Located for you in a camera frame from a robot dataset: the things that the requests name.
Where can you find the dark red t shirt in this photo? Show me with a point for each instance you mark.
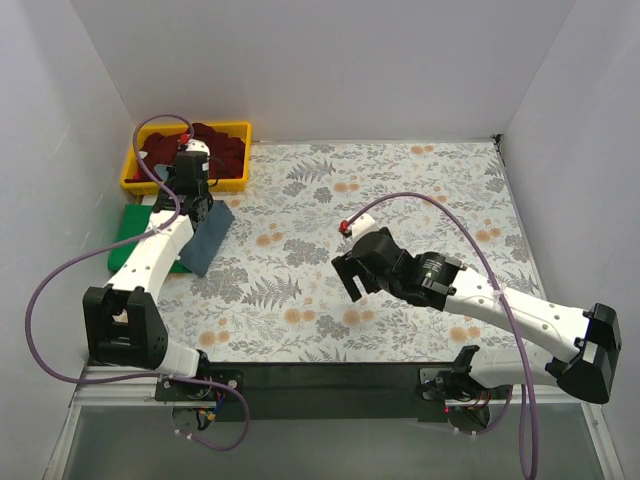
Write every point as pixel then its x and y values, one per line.
pixel 227 153

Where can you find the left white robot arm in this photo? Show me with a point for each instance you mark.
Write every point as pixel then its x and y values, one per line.
pixel 123 324

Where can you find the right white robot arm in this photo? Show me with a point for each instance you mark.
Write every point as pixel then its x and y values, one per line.
pixel 574 349

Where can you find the aluminium frame rail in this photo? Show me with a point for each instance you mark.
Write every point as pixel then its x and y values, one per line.
pixel 127 393

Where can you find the blue-grey t shirt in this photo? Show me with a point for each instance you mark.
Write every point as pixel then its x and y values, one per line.
pixel 197 255

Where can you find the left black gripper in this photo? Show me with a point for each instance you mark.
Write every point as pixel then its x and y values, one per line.
pixel 189 166

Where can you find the folded green t shirt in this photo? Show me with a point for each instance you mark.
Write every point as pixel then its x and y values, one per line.
pixel 134 221

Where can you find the floral table mat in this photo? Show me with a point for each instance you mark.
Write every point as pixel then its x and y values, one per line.
pixel 271 293

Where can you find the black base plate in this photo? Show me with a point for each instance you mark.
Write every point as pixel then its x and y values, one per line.
pixel 314 391

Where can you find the yellow plastic bin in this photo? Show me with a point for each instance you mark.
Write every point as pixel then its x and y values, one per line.
pixel 135 181

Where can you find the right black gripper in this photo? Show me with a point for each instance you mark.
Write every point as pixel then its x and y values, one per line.
pixel 355 264

